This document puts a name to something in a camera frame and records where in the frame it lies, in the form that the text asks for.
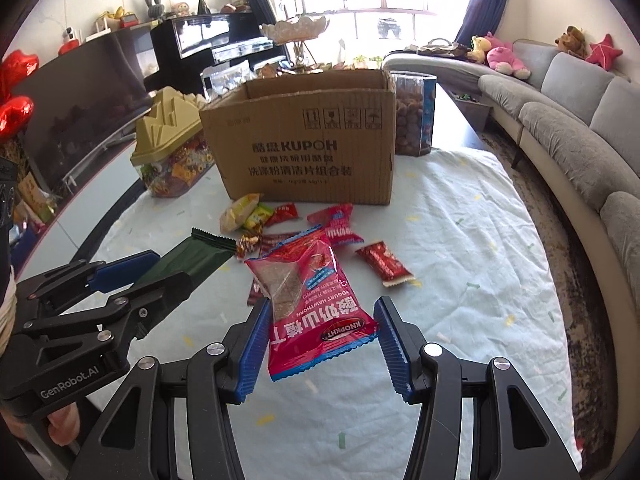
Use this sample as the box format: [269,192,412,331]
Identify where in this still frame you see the window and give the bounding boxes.
[300,0,481,43]

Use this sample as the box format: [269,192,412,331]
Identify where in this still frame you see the pale blue table cloth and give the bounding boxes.
[47,147,586,480]

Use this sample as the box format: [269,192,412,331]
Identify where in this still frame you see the grey curved sofa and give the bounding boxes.
[382,40,640,341]

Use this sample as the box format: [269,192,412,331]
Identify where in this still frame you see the red star plush toy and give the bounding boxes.
[586,34,624,71]

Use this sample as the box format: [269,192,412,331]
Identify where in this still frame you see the green yellow snack packet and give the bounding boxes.
[220,194,262,233]

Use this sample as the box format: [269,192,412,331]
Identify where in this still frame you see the small green yellow candy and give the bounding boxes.
[243,204,274,233]

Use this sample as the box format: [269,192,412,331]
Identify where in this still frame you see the pink plush toy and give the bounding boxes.
[482,32,532,81]

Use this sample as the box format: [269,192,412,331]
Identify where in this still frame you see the gold wrapped candy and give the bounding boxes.
[236,232,263,260]

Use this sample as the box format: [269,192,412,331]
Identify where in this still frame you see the brown cardboard box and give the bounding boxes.
[199,69,397,207]

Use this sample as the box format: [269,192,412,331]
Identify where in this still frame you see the glass cup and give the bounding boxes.
[392,72,437,157]

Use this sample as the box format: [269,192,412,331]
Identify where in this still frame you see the person's left hand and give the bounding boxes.
[46,402,88,443]

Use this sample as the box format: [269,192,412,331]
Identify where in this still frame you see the red spicy strip packet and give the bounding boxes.
[306,203,365,248]

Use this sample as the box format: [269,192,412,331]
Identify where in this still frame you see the large pink snack bag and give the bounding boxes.
[244,230,379,383]

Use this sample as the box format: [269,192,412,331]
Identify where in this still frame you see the black upright piano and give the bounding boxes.
[150,10,291,92]

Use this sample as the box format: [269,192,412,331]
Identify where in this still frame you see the grey toy bin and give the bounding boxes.
[450,89,493,131]

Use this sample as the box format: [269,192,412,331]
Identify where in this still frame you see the red packet white ends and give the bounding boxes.
[355,241,415,288]

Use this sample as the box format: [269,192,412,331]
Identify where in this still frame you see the blue curtain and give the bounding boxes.
[230,0,301,66]
[467,0,507,48]

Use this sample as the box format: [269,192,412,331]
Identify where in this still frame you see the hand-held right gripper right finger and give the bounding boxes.
[372,296,583,480]

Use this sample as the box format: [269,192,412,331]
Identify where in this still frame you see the small red candy packet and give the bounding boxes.
[264,202,301,226]

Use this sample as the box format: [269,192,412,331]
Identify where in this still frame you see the red heart balloon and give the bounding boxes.
[0,96,36,143]
[0,50,40,106]

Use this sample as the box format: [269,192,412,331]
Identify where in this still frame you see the dark green snack bar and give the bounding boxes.
[135,227,237,291]

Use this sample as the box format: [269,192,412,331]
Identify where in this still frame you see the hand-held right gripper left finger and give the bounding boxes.
[57,297,273,480]

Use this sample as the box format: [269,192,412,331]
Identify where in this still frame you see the patterned rug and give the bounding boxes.
[480,135,640,480]

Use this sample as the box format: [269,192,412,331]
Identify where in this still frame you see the heap of assorted snacks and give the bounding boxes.
[252,59,383,78]

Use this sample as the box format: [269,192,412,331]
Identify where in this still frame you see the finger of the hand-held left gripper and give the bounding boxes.
[17,252,162,311]
[12,271,201,356]

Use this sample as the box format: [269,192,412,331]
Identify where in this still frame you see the white tiered snack dish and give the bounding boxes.
[259,14,331,73]

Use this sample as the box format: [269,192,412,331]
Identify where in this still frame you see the person's left forearm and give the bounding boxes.
[0,280,20,343]

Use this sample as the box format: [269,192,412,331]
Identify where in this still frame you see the large curved television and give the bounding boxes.
[10,30,162,196]

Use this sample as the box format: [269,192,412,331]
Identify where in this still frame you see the brown lion plush toy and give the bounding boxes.
[554,26,588,58]

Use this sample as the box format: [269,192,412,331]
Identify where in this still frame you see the brown handbag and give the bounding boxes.
[417,37,471,58]

